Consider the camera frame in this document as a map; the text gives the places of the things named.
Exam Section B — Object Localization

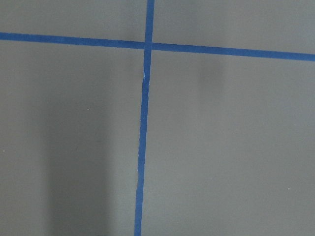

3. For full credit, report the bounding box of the brown paper table mat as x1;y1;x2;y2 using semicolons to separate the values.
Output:
0;0;315;236

